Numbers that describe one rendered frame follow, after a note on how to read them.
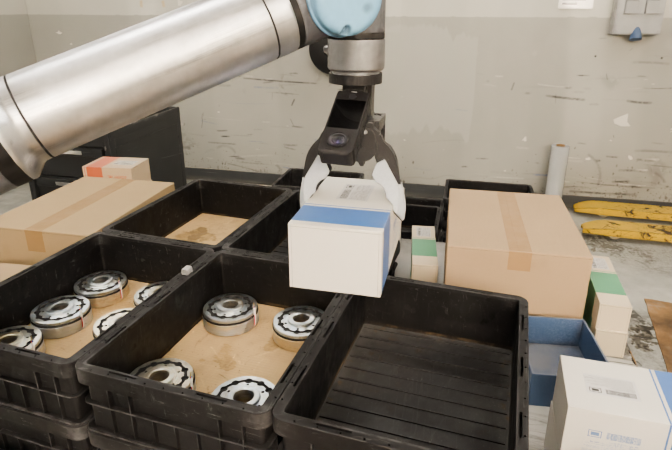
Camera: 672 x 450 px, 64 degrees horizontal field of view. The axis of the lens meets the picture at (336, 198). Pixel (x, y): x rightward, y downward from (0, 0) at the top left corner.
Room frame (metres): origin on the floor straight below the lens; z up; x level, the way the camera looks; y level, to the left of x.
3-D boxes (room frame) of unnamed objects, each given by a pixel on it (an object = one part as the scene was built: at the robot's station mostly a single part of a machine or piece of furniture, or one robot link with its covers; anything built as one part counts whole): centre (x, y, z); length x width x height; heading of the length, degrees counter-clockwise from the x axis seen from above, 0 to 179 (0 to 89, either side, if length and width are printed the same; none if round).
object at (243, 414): (0.76, 0.16, 0.92); 0.40 x 0.30 x 0.02; 161
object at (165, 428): (0.76, 0.16, 0.87); 0.40 x 0.30 x 0.11; 161
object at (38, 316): (0.88, 0.52, 0.86); 0.10 x 0.10 x 0.01
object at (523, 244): (1.24, -0.43, 0.80); 0.40 x 0.30 x 0.20; 168
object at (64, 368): (0.85, 0.45, 0.92); 0.40 x 0.30 x 0.02; 161
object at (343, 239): (0.71, -0.02, 1.10); 0.20 x 0.12 x 0.09; 167
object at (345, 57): (0.73, -0.02, 1.33); 0.08 x 0.08 x 0.05
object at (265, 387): (0.63, 0.13, 0.86); 0.10 x 0.10 x 0.01
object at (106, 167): (1.65, 0.70, 0.89); 0.16 x 0.12 x 0.07; 83
